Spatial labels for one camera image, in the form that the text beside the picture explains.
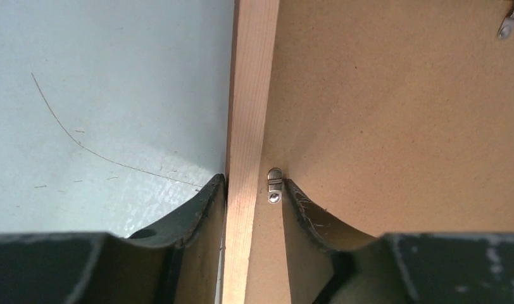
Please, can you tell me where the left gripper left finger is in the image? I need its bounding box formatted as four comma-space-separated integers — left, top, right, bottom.
0, 174, 226, 303

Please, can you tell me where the small metal frame clip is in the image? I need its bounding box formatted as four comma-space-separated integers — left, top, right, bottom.
267, 167, 283, 204

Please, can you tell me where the wooden picture frame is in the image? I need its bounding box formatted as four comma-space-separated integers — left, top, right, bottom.
221, 0, 280, 303

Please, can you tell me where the brown cardboard backing board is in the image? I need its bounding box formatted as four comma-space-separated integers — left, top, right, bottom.
245, 1, 514, 303

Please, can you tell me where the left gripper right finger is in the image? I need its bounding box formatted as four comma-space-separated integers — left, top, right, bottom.
282, 179, 514, 303

